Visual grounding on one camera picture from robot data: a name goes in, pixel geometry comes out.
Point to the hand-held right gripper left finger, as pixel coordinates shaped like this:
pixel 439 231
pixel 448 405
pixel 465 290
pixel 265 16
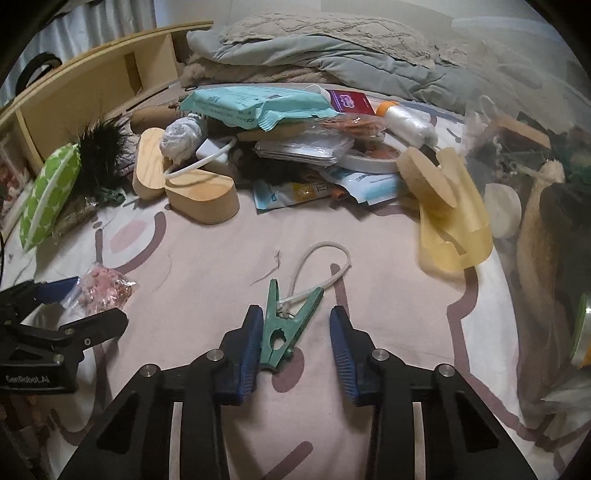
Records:
pixel 244 360

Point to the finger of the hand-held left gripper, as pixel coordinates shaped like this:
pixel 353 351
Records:
pixel 92 325
pixel 51 288

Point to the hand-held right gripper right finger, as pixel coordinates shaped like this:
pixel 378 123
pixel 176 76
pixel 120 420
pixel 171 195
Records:
pixel 344 360

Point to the clear bag of pink beads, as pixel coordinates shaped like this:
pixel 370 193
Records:
pixel 106 288

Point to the clear plastic bin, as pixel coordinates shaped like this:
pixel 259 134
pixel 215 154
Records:
pixel 508 295

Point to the printed blanket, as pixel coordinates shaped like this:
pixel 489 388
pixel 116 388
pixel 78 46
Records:
pixel 369 300

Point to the jute twine bundle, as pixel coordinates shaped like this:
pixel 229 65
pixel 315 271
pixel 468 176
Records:
pixel 74 214

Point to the green polka dot pouch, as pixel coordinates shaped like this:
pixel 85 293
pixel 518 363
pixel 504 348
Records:
pixel 46 194

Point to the black feather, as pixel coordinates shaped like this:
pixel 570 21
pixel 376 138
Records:
pixel 104 143

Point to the light blue printed packet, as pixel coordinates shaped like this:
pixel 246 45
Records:
pixel 288 194

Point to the yellow translucent plastic holder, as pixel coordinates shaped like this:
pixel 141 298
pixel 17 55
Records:
pixel 461 230

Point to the blue face mask pack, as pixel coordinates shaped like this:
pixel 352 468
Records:
pixel 374 184

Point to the wooden headboard shelf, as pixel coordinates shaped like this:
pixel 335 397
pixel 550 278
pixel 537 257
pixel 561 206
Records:
pixel 83 97

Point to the brown cylinder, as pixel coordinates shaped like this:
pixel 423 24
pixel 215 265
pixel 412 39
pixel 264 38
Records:
pixel 147 119

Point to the round wooden disc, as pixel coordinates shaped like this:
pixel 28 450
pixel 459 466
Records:
pixel 425 177

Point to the crumpled white plastic ball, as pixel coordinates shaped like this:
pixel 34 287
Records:
pixel 182 136

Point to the stack of clear packets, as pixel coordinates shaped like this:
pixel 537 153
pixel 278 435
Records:
pixel 304 150

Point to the brown plush toy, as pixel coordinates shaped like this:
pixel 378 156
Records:
pixel 535 258

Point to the white round puff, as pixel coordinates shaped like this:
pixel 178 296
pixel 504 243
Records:
pixel 503 210

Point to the orange snack packet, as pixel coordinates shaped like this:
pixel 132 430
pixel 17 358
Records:
pixel 355 124

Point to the orange round gadget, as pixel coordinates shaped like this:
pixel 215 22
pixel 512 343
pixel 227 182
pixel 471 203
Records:
pixel 582 332

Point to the white thread spool orange cap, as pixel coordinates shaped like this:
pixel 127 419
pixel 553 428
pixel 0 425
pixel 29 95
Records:
pixel 408 122

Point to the teal wipes pack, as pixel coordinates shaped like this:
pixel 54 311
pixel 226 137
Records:
pixel 249 104

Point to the grey curtain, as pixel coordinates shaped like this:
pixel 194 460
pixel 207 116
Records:
pixel 92 27

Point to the brown furry blanket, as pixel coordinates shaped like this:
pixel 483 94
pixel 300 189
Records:
pixel 240 74

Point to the flat wooden piece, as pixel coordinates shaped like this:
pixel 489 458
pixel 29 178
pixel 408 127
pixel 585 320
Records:
pixel 521 128

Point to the grey duvet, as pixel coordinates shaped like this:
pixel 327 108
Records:
pixel 351 62

